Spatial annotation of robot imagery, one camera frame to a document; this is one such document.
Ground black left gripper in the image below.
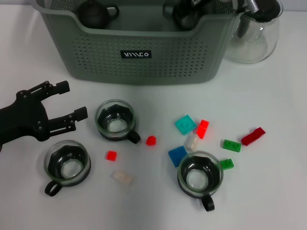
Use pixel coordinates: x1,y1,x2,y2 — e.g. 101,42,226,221
0,80,89,154

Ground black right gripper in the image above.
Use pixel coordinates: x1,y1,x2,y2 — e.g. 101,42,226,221
163,0,218,16

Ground glass teacup black sleeve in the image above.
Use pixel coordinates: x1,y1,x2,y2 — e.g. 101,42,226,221
174,7,203,31
177,150,224,213
43,140,92,197
95,99,142,144

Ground grey-green perforated storage bin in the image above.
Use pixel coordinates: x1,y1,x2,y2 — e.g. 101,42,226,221
35,0,251,86

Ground black clay teapot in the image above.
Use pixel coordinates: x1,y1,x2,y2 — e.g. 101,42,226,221
76,0,120,29

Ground small red sloped brick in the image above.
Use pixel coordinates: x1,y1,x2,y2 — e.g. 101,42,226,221
145,135,158,146

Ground glass carafe black lid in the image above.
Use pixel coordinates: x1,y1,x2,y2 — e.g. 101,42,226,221
223,0,283,64

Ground translucent white toy brick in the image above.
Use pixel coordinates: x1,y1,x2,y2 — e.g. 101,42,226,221
110,169,134,185
184,133,200,152

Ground teal square toy brick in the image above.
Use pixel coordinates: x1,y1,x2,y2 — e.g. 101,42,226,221
174,114,198,137

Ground blue square toy brick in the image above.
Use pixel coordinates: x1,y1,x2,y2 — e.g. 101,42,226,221
167,145,188,168

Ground orange-red long toy brick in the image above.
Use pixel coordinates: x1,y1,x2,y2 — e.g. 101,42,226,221
196,119,210,139

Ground green toy brick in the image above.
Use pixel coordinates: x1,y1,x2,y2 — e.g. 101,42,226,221
220,158,235,171
220,138,242,153

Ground dark red toy brick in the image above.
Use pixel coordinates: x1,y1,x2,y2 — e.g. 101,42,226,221
241,126,266,146

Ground right gripper cable silver plug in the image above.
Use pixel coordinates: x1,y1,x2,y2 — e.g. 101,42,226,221
236,0,259,14

